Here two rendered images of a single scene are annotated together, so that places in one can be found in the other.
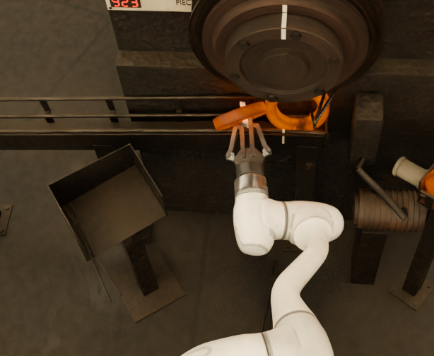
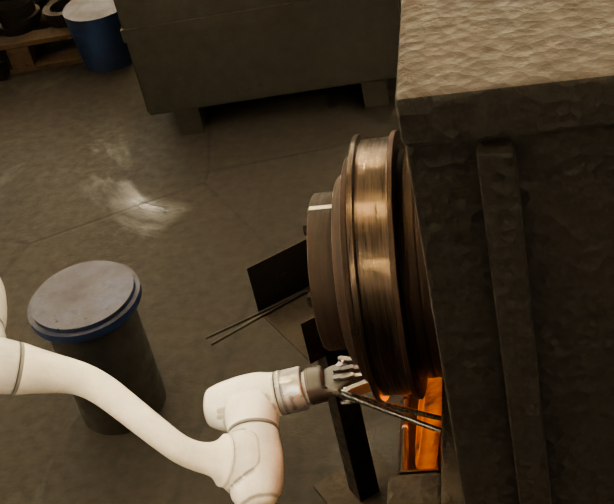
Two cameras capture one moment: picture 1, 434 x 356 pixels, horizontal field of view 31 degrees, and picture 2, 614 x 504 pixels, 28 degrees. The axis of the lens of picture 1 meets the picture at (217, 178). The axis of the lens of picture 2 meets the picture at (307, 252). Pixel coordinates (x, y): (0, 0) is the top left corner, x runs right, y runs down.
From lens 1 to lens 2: 2.27 m
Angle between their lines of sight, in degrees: 60
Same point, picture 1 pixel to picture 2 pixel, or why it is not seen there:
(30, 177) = not seen: hidden behind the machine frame
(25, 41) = not seen: outside the picture
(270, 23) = (318, 198)
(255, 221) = (229, 386)
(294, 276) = (104, 384)
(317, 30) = (315, 245)
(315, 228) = (216, 447)
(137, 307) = (333, 483)
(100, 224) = (303, 310)
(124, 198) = not seen: hidden behind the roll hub
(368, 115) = (395, 488)
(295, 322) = (1, 341)
